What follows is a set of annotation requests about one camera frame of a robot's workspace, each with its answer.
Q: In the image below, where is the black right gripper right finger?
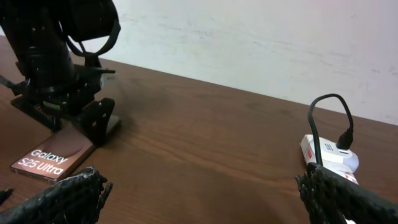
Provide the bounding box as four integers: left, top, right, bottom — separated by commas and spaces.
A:
295, 162, 397, 224

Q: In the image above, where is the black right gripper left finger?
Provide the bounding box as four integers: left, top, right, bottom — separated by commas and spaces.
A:
1, 166, 113, 224

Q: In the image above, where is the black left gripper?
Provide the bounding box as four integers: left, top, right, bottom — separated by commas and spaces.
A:
1, 64, 116, 146

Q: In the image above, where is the black USB charging cable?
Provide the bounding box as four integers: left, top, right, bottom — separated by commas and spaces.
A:
307, 93, 355, 166

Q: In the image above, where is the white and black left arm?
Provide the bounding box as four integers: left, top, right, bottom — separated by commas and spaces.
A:
1, 0, 121, 146

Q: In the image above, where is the white USB charger plug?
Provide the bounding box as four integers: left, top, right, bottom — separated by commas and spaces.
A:
320, 138, 359, 172

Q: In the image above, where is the white power strip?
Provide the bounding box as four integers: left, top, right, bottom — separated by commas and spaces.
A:
299, 134, 360, 224

